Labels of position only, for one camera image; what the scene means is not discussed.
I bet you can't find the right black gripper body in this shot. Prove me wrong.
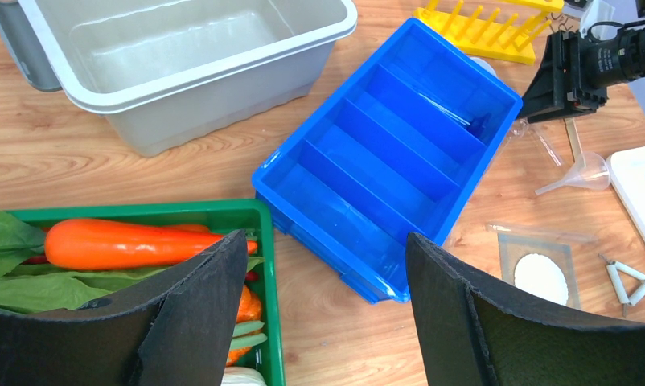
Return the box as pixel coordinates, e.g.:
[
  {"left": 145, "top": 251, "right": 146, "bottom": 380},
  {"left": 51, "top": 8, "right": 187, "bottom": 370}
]
[{"left": 517, "top": 19, "right": 645, "bottom": 123}]

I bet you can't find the green long beans bundle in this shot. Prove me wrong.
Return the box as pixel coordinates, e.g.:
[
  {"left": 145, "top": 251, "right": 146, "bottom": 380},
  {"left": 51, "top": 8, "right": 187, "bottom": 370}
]
[{"left": 229, "top": 321, "right": 268, "bottom": 351}]

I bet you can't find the wire gauze with ceramic centre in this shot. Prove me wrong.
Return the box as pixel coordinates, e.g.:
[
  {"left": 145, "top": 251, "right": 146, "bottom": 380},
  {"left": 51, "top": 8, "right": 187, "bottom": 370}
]
[{"left": 498, "top": 233, "right": 581, "bottom": 310}]

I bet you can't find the clear glass test tube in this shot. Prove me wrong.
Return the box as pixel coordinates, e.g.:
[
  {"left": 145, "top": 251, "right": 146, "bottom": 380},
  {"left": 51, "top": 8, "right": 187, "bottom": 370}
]
[{"left": 503, "top": 118, "right": 563, "bottom": 166}]

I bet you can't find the glass dropper rod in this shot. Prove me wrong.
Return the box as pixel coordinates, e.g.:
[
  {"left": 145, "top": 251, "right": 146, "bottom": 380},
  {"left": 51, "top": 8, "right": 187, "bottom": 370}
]
[{"left": 485, "top": 222, "right": 599, "bottom": 244}]

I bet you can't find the blue divided plastic tray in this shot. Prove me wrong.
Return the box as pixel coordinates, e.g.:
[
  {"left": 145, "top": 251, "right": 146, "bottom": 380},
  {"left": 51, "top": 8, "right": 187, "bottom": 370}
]
[{"left": 252, "top": 18, "right": 522, "bottom": 304}]

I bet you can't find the yellow napa cabbage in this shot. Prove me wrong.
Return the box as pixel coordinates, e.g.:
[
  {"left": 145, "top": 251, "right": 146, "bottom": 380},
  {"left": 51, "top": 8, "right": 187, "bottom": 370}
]
[{"left": 220, "top": 367, "right": 266, "bottom": 386}]

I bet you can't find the red chilli pepper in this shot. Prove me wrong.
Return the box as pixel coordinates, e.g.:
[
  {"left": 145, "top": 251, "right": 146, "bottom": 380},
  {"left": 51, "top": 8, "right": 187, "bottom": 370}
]
[{"left": 23, "top": 255, "right": 49, "bottom": 265}]

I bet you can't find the small orange carrot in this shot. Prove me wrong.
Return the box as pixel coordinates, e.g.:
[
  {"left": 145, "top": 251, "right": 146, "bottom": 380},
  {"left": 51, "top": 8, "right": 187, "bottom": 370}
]
[{"left": 226, "top": 285, "right": 263, "bottom": 366}]

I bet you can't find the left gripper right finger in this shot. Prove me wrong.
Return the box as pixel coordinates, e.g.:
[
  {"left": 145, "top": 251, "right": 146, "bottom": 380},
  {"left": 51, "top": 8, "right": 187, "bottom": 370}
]
[{"left": 405, "top": 232, "right": 645, "bottom": 385}]

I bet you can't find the green plastic vegetable tray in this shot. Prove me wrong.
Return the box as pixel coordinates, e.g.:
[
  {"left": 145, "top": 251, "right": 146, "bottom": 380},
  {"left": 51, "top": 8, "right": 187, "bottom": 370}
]
[{"left": 9, "top": 199, "right": 286, "bottom": 385}]

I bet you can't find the white evaporating dish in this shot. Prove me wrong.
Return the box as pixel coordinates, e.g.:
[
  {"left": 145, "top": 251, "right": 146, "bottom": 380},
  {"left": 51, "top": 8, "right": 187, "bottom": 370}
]
[{"left": 469, "top": 56, "right": 498, "bottom": 78}]

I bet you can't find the grey plastic tub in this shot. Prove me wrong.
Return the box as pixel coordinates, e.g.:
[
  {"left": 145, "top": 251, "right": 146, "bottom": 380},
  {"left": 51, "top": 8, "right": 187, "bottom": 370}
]
[{"left": 0, "top": 0, "right": 358, "bottom": 157}]

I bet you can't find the yellow test tube rack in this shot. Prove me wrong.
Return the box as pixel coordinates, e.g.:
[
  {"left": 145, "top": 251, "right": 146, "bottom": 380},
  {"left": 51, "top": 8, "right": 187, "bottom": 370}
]
[{"left": 413, "top": 0, "right": 565, "bottom": 65}]

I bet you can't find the green leafy vegetable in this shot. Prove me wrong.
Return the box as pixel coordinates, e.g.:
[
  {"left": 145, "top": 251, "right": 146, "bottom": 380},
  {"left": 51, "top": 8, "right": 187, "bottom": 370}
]
[{"left": 0, "top": 210, "right": 265, "bottom": 315}]

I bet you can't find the wooden test tube clamp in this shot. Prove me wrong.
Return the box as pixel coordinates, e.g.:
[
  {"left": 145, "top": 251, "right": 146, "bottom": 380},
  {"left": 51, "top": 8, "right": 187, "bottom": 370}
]
[{"left": 564, "top": 118, "right": 585, "bottom": 164}]

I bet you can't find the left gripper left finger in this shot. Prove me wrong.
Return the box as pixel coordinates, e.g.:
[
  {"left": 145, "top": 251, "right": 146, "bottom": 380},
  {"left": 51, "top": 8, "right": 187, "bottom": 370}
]
[{"left": 0, "top": 231, "right": 247, "bottom": 385}]

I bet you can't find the white tray lid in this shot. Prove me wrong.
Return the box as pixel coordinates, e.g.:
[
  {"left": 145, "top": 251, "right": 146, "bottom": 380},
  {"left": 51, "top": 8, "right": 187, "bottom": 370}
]
[{"left": 607, "top": 146, "right": 645, "bottom": 243}]

